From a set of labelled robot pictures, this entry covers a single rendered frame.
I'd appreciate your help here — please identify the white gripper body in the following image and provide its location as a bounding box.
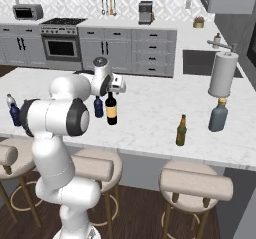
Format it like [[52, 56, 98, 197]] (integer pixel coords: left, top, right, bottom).
[[109, 83, 127, 95]]

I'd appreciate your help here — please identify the dark wine bottle yellow label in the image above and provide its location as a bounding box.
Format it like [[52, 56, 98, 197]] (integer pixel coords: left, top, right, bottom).
[[104, 91, 119, 127]]

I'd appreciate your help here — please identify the dark blue plastic bottle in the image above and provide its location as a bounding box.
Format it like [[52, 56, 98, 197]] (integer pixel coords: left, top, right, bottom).
[[9, 102, 22, 128], [93, 95, 105, 119]]

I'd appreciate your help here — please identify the grey base cupboard run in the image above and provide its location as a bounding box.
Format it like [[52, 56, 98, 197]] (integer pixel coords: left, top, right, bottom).
[[77, 26, 178, 78], [0, 24, 47, 68]]

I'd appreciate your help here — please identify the steel oven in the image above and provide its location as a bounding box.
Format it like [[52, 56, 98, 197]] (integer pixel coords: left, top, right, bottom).
[[39, 24, 84, 72]]

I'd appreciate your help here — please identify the olive green glass bottle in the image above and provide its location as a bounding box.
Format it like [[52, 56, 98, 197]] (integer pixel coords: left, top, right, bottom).
[[175, 114, 188, 147]]

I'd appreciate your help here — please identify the grey coffee machine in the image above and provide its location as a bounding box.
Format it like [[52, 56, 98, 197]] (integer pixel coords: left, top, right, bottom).
[[137, 0, 156, 26]]

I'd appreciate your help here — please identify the beige round bar stool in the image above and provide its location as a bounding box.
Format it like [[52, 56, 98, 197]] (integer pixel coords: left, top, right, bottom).
[[0, 137, 43, 228], [71, 148, 124, 239], [158, 159, 235, 239]]

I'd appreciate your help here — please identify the dark sink basin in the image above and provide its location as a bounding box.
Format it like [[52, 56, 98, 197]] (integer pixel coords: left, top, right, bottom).
[[182, 49, 244, 79]]

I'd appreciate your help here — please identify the black hob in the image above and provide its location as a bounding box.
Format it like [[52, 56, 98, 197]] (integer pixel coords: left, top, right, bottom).
[[41, 17, 88, 27]]

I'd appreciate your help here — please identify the grey-blue glass bottle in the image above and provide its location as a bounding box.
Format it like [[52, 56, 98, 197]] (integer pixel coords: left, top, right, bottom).
[[207, 97, 230, 133]]

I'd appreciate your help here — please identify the small potted plant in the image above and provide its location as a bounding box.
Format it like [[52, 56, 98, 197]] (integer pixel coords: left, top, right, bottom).
[[192, 15, 205, 29]]

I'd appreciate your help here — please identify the soap dispenser bottle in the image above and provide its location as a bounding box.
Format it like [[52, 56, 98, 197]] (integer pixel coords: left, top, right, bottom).
[[212, 32, 222, 49]]

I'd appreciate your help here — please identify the grey tap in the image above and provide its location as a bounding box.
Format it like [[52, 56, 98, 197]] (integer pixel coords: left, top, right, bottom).
[[206, 39, 238, 53]]

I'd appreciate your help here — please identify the clear plastic bottle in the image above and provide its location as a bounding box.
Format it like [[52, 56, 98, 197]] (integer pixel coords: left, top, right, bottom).
[[6, 93, 17, 109]]

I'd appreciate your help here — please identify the grey toaster oven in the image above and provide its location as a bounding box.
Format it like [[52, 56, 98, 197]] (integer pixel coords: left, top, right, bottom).
[[12, 3, 45, 22]]

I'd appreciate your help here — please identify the dark appliance front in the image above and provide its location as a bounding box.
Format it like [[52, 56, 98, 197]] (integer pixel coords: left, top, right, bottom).
[[245, 32, 256, 81]]

